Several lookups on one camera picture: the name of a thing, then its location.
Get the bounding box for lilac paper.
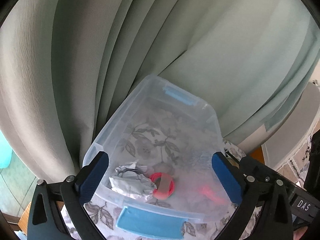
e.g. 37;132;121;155
109;160;157;202

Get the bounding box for pale green curtain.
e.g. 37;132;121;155
1;0;319;182

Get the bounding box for floral grey table cloth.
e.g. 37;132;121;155
60;139;261;240

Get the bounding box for red filament coil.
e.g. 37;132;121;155
150;172;175;200

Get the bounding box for wooden chair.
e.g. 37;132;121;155
18;202;31;235

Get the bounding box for clear plastic storage bin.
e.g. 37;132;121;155
83;75;234;239

